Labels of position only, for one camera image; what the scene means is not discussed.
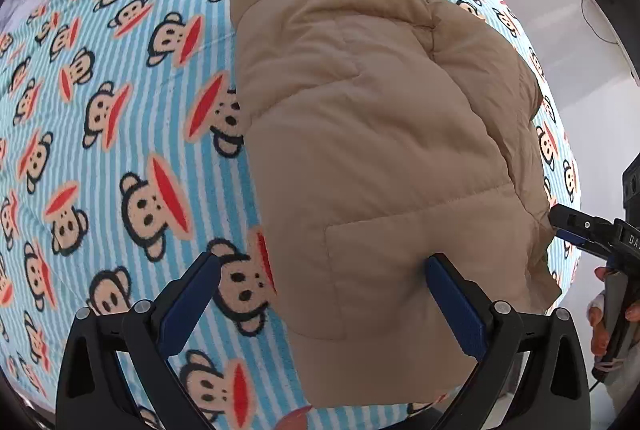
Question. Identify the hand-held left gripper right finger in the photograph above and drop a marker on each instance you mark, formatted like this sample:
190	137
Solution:
457	305

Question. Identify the striped monkey print blanket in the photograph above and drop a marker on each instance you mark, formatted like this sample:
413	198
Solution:
150	140

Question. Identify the tan puffer jacket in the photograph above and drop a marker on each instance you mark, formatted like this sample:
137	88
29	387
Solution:
375	135

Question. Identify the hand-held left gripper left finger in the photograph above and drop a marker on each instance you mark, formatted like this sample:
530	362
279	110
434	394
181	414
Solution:
190	305

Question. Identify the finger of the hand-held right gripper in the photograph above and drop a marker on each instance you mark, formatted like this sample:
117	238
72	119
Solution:
580	226

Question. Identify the person's right hand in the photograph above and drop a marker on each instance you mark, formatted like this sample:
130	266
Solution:
596	325

